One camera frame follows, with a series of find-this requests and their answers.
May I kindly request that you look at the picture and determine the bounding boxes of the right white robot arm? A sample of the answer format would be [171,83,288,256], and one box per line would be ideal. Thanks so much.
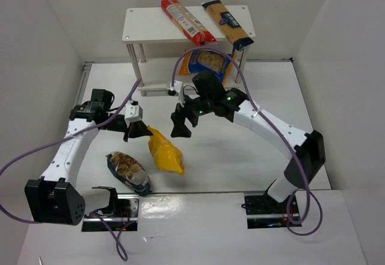
[168,71,325,203]

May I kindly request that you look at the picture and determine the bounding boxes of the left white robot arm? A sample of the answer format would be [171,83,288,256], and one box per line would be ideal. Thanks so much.
[24,89,151,225]

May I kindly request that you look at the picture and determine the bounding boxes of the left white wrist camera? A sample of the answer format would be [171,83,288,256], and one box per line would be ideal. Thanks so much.
[125,100,143,125]

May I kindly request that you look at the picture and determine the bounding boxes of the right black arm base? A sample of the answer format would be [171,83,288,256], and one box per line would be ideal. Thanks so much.
[241,193,301,229]

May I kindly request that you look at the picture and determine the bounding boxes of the dark mixed pasta bag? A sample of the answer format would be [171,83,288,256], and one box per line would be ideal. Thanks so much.
[106,151,152,197]

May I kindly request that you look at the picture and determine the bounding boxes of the blue yellow pasta bag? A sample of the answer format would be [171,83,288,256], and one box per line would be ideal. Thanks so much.
[176,50,233,85]

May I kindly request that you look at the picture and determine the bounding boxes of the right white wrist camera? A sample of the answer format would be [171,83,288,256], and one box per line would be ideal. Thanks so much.
[167,81,185,104]

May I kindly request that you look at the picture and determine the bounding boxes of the tan and blue spaghetti package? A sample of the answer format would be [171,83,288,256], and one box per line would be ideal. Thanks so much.
[202,0,254,51]

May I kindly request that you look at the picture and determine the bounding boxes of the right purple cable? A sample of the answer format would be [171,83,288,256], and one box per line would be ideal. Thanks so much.
[170,46,324,236]

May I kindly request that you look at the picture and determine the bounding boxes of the yellow macaroni bag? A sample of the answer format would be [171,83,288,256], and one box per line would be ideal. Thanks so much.
[147,125,185,175]

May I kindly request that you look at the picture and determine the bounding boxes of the white two-tier shelf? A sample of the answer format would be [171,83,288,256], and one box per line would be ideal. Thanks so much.
[122,5,256,96]

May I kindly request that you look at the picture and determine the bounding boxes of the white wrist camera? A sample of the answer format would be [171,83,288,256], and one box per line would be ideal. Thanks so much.
[125,100,143,125]
[167,81,185,104]

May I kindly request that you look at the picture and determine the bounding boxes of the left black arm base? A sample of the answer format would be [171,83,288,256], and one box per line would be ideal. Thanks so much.
[81,194,140,232]

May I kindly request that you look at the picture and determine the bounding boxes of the red spaghetti package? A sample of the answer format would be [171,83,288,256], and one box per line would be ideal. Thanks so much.
[161,0,217,47]

